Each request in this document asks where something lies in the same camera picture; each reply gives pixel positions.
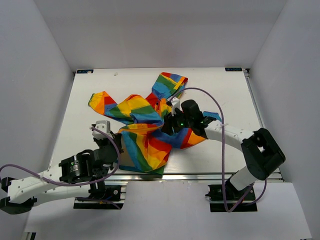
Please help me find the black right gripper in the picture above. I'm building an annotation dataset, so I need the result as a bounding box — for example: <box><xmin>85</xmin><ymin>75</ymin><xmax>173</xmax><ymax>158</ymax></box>
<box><xmin>161</xmin><ymin>106</ymin><xmax>194</xmax><ymax>136</ymax></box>

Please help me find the rainbow striped kids jacket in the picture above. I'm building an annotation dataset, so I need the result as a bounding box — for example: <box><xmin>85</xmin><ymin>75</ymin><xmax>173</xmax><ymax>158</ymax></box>
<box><xmin>87</xmin><ymin>71</ymin><xmax>222</xmax><ymax>175</ymax></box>

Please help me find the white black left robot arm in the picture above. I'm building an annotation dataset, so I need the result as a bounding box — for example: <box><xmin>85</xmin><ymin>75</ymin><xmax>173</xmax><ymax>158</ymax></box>
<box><xmin>0</xmin><ymin>133</ymin><xmax>122</xmax><ymax>215</ymax></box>

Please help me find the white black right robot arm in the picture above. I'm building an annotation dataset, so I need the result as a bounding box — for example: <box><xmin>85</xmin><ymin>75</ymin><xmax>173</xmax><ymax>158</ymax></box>
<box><xmin>161</xmin><ymin>98</ymin><xmax>286</xmax><ymax>200</ymax></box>

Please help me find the blue label right corner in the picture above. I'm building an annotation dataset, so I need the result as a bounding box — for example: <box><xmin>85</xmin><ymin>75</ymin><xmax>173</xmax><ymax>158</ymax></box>
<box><xmin>224</xmin><ymin>67</ymin><xmax>243</xmax><ymax>72</ymax></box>

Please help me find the blue label corner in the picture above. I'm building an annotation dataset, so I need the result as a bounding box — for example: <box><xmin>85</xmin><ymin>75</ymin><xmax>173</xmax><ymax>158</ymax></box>
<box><xmin>76</xmin><ymin>69</ymin><xmax>94</xmax><ymax>74</ymax></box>
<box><xmin>224</xmin><ymin>67</ymin><xmax>243</xmax><ymax>72</ymax></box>

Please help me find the blue label left corner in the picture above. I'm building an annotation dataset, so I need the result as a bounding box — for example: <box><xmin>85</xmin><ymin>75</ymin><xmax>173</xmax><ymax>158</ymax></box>
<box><xmin>76</xmin><ymin>69</ymin><xmax>94</xmax><ymax>74</ymax></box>

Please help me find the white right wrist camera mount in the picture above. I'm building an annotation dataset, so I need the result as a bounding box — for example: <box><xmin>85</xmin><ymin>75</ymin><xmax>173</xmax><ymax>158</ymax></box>
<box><xmin>166</xmin><ymin>97</ymin><xmax>181</xmax><ymax>116</ymax></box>

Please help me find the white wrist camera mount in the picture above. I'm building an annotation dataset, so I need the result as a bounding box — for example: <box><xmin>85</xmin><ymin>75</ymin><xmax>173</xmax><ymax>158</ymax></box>
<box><xmin>166</xmin><ymin>97</ymin><xmax>181</xmax><ymax>116</ymax></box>
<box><xmin>90</xmin><ymin>120</ymin><xmax>112</xmax><ymax>140</ymax></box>

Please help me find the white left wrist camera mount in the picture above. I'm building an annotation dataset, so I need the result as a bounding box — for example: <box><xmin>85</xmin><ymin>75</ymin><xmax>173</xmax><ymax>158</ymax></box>
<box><xmin>90</xmin><ymin>120</ymin><xmax>112</xmax><ymax>140</ymax></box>

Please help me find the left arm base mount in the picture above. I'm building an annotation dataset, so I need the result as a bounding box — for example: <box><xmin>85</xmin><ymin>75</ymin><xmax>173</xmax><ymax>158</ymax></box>
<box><xmin>73</xmin><ymin>182</ymin><xmax>127</xmax><ymax>210</ymax></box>

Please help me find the aluminium table front rail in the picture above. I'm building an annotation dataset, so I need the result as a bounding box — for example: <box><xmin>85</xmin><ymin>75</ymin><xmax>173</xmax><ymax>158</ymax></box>
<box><xmin>46</xmin><ymin>172</ymin><xmax>283</xmax><ymax>183</ymax></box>

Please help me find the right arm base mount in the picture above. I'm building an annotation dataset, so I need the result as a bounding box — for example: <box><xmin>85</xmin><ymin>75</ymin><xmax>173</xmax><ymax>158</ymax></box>
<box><xmin>205</xmin><ymin>184</ymin><xmax>258</xmax><ymax>213</ymax></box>

